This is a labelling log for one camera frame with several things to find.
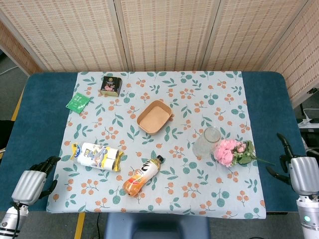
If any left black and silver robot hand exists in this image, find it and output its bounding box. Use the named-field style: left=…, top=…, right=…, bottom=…
left=11, top=156, right=61, bottom=206

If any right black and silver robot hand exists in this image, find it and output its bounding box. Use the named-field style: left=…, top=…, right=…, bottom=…
left=265, top=132, right=319, bottom=197

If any pink rose bouquet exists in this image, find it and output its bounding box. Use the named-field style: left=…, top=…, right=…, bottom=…
left=213, top=138, right=276, bottom=168

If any textured clear glass vase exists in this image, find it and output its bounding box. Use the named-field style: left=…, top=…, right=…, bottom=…
left=192, top=126, right=222, bottom=158

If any pack of white rolls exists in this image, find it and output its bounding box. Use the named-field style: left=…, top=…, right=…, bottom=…
left=71, top=142, right=125, bottom=172

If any green foil packet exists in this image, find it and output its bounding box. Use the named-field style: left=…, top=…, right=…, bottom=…
left=65, top=92, right=91, bottom=115

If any orange juice plastic bottle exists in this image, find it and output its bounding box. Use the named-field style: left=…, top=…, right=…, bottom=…
left=122, top=155, right=165, bottom=198

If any woven bamboo screen panel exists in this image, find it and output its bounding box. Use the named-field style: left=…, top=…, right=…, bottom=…
left=201, top=0, right=310, bottom=72
left=0, top=19, right=43, bottom=77
left=115, top=0, right=222, bottom=72
left=0, top=0, right=128, bottom=73
left=260, top=0, right=319, bottom=109

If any black rectangular tin can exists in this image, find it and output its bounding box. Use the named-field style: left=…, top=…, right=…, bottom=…
left=99, top=76, right=123, bottom=97

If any floral print tablecloth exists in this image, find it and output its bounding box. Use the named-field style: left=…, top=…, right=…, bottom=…
left=46, top=71, right=267, bottom=220

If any brown paper bowl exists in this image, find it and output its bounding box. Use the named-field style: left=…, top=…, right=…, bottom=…
left=136, top=100, right=174, bottom=136

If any white power cable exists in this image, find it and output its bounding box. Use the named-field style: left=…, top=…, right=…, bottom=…
left=302, top=108, right=319, bottom=120

